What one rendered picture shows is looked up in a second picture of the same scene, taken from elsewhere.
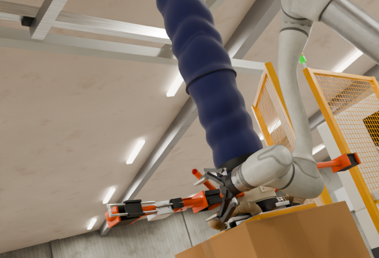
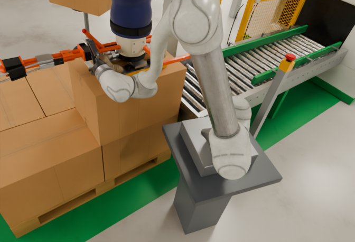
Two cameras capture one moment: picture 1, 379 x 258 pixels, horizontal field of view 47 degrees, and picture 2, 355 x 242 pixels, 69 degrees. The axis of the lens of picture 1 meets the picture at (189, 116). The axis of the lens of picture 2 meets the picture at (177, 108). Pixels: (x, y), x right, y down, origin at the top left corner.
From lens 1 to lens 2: 123 cm
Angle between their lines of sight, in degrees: 63
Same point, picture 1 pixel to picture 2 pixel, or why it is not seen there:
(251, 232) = (99, 100)
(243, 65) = not seen: outside the picture
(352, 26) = (201, 80)
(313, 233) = not seen: hidden behind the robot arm
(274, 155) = (114, 96)
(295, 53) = (170, 33)
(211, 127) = not seen: outside the picture
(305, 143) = (152, 77)
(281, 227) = not seen: hidden behind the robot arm
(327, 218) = (164, 81)
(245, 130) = (138, 8)
